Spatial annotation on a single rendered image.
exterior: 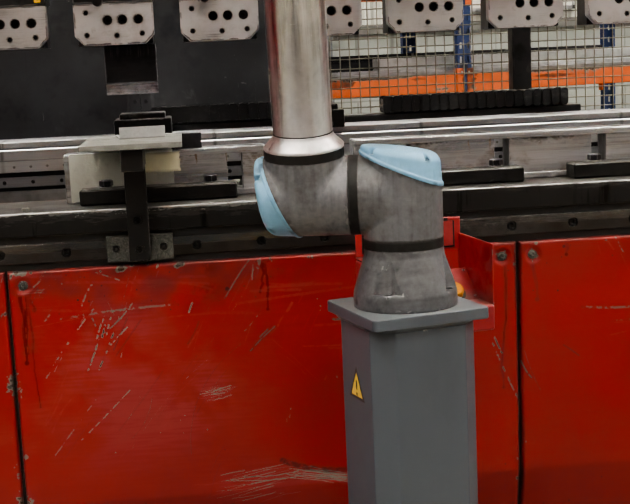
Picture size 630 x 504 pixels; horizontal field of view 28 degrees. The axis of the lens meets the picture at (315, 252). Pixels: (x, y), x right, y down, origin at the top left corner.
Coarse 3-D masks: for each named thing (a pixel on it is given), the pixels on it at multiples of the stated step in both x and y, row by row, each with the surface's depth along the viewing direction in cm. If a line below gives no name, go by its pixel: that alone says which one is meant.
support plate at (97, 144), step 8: (168, 136) 236; (176, 136) 235; (88, 144) 223; (96, 144) 222; (104, 144) 221; (112, 144) 220; (120, 144) 219; (128, 144) 218; (136, 144) 218; (144, 144) 219; (152, 144) 219; (160, 144) 219; (168, 144) 219; (176, 144) 219
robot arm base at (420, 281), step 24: (432, 240) 177; (384, 264) 177; (408, 264) 176; (432, 264) 177; (360, 288) 180; (384, 288) 177; (408, 288) 175; (432, 288) 176; (456, 288) 181; (384, 312) 176; (408, 312) 175
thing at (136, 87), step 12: (108, 48) 242; (120, 48) 242; (132, 48) 242; (144, 48) 243; (108, 60) 242; (120, 60) 242; (132, 60) 243; (144, 60) 243; (156, 60) 243; (108, 72) 243; (120, 72) 243; (132, 72) 243; (144, 72) 243; (156, 72) 243; (108, 84) 243; (120, 84) 244; (132, 84) 244; (144, 84) 244; (156, 84) 245
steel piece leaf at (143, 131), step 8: (120, 128) 233; (128, 128) 233; (136, 128) 234; (144, 128) 234; (152, 128) 234; (160, 128) 235; (120, 136) 233; (128, 136) 233; (136, 136) 234; (144, 136) 234; (152, 136) 234; (160, 136) 235
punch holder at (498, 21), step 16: (480, 0) 253; (496, 0) 245; (512, 0) 245; (528, 0) 246; (544, 0) 246; (560, 0) 246; (496, 16) 245; (512, 16) 246; (528, 16) 247; (544, 16) 246; (560, 16) 247
